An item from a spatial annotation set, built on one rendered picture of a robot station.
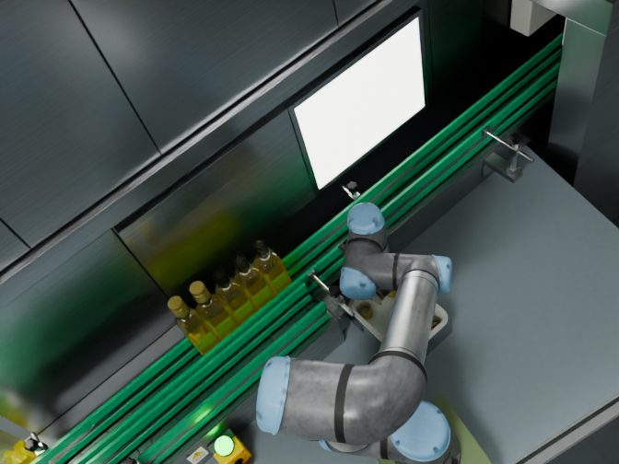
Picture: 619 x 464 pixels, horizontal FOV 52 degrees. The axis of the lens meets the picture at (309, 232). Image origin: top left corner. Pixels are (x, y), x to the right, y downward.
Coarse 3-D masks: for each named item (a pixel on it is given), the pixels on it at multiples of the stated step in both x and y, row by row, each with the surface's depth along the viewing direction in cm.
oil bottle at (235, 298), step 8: (232, 280) 152; (216, 288) 151; (232, 288) 150; (240, 288) 151; (224, 296) 150; (232, 296) 151; (240, 296) 153; (224, 304) 154; (232, 304) 152; (240, 304) 155; (248, 304) 157; (232, 312) 155; (240, 312) 157; (248, 312) 159; (240, 320) 159
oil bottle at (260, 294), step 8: (256, 272) 152; (240, 280) 152; (248, 280) 151; (256, 280) 153; (264, 280) 155; (248, 288) 152; (256, 288) 155; (264, 288) 157; (248, 296) 158; (256, 296) 157; (264, 296) 159; (272, 296) 161; (256, 304) 159; (264, 304) 161
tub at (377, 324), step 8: (352, 304) 170; (376, 304) 176; (384, 304) 176; (392, 304) 175; (376, 312) 175; (384, 312) 174; (440, 312) 164; (360, 320) 167; (368, 320) 174; (376, 320) 174; (384, 320) 173; (368, 328) 165; (376, 328) 172; (384, 328) 172; (440, 328) 161; (376, 336) 163; (432, 336) 161
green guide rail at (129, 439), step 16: (304, 288) 162; (288, 304) 162; (304, 304) 167; (272, 320) 162; (240, 336) 157; (256, 336) 161; (224, 352) 156; (240, 352) 161; (208, 368) 155; (224, 368) 160; (192, 384) 155; (208, 384) 159; (160, 400) 152; (176, 400) 155; (144, 416) 150; (160, 416) 155; (128, 432) 149; (144, 432) 154; (112, 448) 149; (128, 448) 153
